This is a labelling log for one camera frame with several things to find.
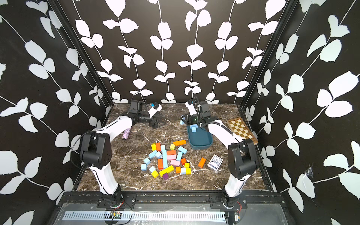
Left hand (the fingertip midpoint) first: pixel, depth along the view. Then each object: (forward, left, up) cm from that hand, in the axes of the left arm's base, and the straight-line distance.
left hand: (164, 116), depth 89 cm
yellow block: (-13, +8, -16) cm, 22 cm away
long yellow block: (-29, -1, -17) cm, 34 cm away
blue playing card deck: (-26, -32, -17) cm, 44 cm away
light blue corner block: (-26, +13, -16) cm, 33 cm away
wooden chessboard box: (+1, -55, -16) cm, 57 cm away
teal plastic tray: (-8, -25, -17) cm, 31 cm away
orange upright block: (-25, +3, -17) cm, 30 cm away
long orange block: (-9, -10, -18) cm, 23 cm away
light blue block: (+1, -20, -15) cm, 25 cm away
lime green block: (-13, -4, -16) cm, 21 cm away
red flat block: (-17, -4, -18) cm, 25 cm away
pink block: (-24, -6, -17) cm, 30 cm away
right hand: (-1, -11, +2) cm, 11 cm away
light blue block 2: (-23, +11, -16) cm, 30 cm away
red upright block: (-13, +5, -16) cm, 21 cm away
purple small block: (-32, -1, -17) cm, 36 cm away
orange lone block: (-25, -23, -17) cm, 38 cm away
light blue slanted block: (-20, -9, -18) cm, 28 cm away
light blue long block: (-18, +9, -17) cm, 27 cm away
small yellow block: (-31, +6, -16) cm, 35 cm away
